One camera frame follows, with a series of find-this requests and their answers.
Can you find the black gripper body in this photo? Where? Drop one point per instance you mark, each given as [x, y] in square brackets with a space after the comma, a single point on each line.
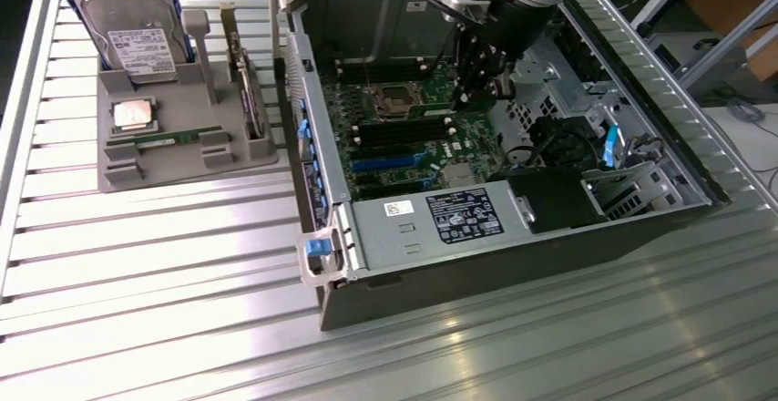
[521, 25]

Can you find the black RAM slot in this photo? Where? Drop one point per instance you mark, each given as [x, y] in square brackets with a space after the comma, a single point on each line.
[404, 130]
[400, 123]
[405, 137]
[408, 144]

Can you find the green RAM stick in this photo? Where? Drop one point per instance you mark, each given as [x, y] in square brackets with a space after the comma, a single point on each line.
[172, 139]

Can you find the CPU socket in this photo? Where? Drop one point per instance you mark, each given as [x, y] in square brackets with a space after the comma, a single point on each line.
[393, 98]

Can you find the green motherboard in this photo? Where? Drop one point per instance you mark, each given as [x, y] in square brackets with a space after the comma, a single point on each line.
[412, 146]

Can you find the blue expansion slot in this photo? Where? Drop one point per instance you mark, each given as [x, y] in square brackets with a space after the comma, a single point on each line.
[385, 162]

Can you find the black fan shroud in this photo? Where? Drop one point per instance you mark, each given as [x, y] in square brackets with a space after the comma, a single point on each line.
[549, 198]

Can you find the black expansion slot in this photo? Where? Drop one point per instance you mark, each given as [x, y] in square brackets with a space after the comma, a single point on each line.
[393, 187]

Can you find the metal disk bay cage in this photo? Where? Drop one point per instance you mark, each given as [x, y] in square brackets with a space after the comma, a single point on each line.
[631, 187]

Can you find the grey power supply unit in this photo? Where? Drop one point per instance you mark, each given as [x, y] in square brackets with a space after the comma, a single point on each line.
[433, 228]

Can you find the open black PC case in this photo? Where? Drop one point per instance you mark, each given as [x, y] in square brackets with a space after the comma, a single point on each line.
[485, 246]

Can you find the blue case latch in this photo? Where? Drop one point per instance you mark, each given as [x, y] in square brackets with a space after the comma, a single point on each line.
[316, 247]

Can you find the grey parts rack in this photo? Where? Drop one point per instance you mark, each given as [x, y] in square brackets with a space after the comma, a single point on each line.
[181, 141]

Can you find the silver hard disk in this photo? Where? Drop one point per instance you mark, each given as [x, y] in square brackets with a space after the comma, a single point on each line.
[136, 36]

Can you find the CPU with copper-toned lid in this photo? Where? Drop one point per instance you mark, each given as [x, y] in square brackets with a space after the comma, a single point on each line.
[132, 115]

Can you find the aluminium frame post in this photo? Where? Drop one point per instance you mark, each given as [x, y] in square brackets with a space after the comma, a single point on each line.
[723, 41]

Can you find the graphics card with metal bracket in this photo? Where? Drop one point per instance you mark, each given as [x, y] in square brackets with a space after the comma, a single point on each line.
[245, 86]

